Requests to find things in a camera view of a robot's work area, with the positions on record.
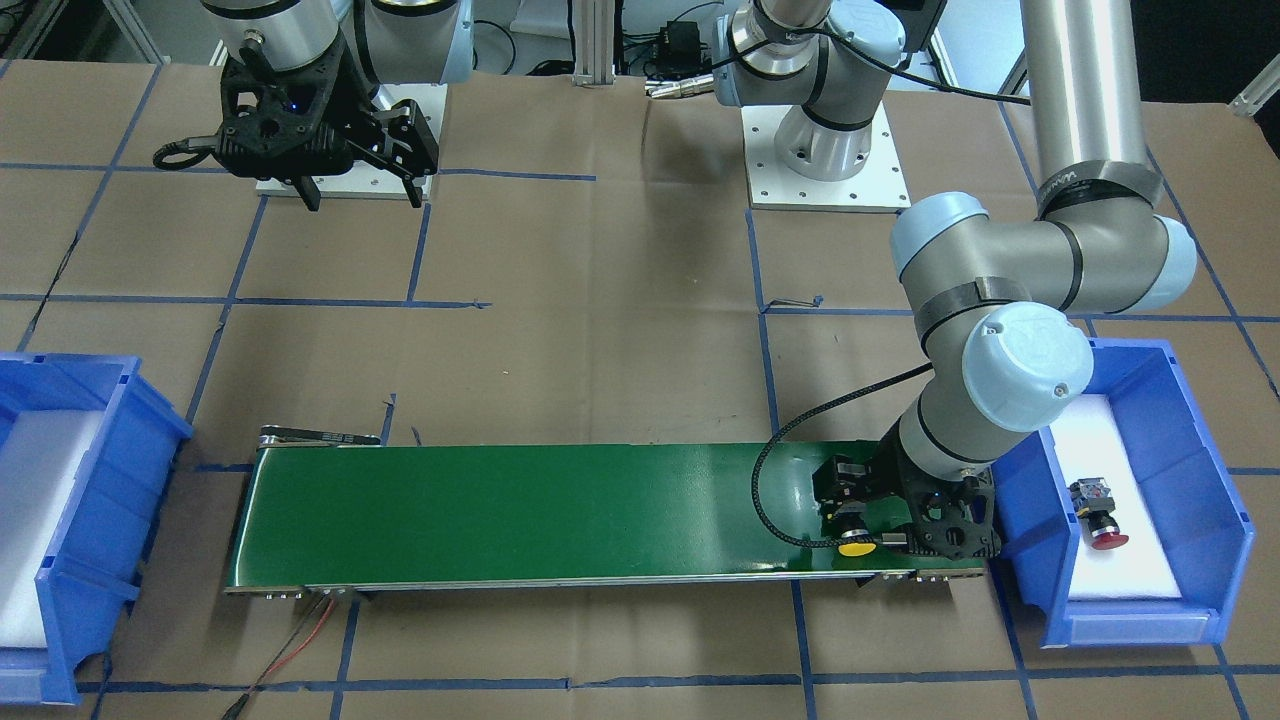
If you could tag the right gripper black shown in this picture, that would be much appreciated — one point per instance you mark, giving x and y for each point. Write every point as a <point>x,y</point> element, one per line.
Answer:
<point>349,112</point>

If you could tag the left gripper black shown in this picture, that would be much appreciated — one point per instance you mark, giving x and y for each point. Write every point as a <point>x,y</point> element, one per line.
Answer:
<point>884,484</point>

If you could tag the yellow push button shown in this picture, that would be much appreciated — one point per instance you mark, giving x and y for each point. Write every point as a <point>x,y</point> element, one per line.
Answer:
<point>849,528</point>

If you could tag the red push button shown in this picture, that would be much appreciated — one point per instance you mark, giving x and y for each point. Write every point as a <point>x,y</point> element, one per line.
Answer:
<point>1093,502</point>

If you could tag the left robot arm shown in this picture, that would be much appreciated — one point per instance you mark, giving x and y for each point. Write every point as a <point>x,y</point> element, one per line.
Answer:
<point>991,300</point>

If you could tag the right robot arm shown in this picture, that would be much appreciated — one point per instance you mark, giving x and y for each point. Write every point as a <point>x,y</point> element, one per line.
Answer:
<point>393,42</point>

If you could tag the blue bin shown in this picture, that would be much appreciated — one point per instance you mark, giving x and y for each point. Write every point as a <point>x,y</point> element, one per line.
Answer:
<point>88,446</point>
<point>1138,426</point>

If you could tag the green conveyor belt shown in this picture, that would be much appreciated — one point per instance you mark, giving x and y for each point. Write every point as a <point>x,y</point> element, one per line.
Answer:
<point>409,518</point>

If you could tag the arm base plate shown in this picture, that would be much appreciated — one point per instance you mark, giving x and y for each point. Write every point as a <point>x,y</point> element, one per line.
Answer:
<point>350,185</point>
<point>795,165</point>

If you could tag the aluminium frame post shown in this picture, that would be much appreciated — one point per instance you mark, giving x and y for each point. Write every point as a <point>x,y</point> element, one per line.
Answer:
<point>594,35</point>

